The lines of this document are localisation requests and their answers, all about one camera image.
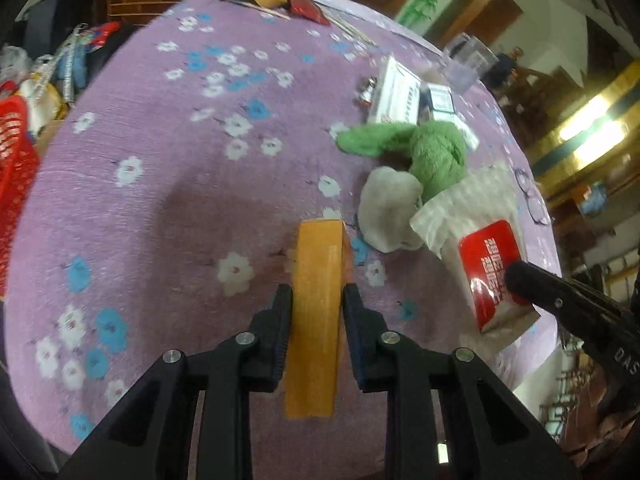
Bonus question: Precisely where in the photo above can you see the red white tissue packet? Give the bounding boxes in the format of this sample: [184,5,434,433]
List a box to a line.
[458,219,539,353]

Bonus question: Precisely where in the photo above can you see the orange paper strip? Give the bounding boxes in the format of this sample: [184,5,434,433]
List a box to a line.
[284,219,352,419]

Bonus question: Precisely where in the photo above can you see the eyeglasses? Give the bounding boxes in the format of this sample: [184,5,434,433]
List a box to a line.
[513,168,551,226]

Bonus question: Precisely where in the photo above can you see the green plush cloth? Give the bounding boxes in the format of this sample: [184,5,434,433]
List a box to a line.
[335,119,468,203]

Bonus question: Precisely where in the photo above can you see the grey crumpled cloth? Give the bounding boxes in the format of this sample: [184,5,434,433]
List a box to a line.
[357,166,424,254]

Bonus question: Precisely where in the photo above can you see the purple floral tablecloth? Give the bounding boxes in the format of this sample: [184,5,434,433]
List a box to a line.
[4,0,558,479]

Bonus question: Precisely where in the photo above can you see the blue white small box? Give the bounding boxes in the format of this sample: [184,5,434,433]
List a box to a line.
[419,82,480,152]

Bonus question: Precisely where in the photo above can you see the clear glass mug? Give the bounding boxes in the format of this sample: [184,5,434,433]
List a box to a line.
[442,32,497,94]

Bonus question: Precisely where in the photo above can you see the white medicine box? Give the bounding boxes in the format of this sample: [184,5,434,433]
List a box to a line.
[367,56,422,125]

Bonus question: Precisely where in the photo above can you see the red plastic basket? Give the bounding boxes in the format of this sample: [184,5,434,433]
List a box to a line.
[0,96,39,295]

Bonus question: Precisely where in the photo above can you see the small red white vial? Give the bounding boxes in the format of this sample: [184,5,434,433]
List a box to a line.
[357,76,378,107]

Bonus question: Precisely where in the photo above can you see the dark red packet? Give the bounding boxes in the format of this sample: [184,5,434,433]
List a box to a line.
[288,0,331,26]

